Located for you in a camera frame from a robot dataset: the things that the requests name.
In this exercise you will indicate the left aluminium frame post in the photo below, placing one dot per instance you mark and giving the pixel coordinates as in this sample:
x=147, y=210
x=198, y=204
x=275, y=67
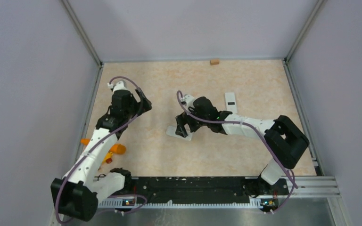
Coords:
x=81, y=32

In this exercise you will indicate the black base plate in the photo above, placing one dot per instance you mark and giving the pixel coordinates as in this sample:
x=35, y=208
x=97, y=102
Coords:
x=202, y=190

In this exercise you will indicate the yellow toy car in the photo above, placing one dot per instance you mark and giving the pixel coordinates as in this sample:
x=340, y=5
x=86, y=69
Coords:
x=107, y=160

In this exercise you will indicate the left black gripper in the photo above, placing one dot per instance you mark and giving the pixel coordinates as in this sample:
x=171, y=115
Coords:
x=133, y=100

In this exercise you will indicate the white cable duct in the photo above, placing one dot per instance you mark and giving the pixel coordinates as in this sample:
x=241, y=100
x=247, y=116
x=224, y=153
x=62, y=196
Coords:
x=126, y=203

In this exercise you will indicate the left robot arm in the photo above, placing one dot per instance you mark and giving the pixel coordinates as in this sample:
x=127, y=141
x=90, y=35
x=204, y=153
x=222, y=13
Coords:
x=77, y=194

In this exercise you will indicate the white remote with buttons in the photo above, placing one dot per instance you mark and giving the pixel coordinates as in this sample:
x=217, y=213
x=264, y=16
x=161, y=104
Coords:
x=173, y=132

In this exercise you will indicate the brown wooden block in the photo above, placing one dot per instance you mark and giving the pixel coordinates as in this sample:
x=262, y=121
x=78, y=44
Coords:
x=214, y=61

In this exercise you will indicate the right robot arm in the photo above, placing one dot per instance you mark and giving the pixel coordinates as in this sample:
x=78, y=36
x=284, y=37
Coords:
x=281, y=137

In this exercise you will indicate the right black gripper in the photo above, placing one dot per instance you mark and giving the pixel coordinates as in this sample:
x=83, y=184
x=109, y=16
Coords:
x=182, y=119

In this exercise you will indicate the aluminium frame post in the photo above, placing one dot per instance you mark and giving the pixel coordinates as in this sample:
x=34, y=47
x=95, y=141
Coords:
x=305, y=29
x=81, y=32

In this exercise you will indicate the right aluminium frame post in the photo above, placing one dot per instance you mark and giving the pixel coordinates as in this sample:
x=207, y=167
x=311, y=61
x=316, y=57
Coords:
x=305, y=29

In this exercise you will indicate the orange cone toy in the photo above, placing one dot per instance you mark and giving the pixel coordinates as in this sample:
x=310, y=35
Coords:
x=115, y=149

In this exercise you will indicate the white remote control back up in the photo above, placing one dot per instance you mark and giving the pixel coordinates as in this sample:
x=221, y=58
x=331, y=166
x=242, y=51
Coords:
x=230, y=101

